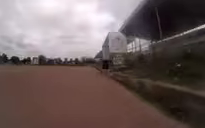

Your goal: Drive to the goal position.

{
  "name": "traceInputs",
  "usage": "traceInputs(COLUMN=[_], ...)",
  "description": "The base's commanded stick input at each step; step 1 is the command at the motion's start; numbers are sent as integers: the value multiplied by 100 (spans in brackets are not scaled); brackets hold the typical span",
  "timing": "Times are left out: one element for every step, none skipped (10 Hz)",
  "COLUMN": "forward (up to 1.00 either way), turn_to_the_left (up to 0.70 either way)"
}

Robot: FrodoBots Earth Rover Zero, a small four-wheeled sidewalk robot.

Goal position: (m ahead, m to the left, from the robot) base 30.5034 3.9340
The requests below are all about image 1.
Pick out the white box structure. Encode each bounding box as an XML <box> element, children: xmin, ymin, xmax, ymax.
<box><xmin>101</xmin><ymin>31</ymin><xmax>129</xmax><ymax>71</ymax></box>

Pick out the red running track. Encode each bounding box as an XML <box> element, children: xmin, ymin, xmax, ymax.
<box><xmin>0</xmin><ymin>64</ymin><xmax>191</xmax><ymax>128</ymax></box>

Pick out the grass strip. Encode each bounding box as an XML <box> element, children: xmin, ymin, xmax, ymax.
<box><xmin>92</xmin><ymin>46</ymin><xmax>205</xmax><ymax>128</ymax></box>

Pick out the grandstand with dark roof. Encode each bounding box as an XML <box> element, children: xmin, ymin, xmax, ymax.
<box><xmin>118</xmin><ymin>0</ymin><xmax>205</xmax><ymax>56</ymax></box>

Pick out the pale concrete kerb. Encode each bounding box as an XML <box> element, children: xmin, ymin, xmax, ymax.
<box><xmin>109</xmin><ymin>70</ymin><xmax>205</xmax><ymax>102</ymax></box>

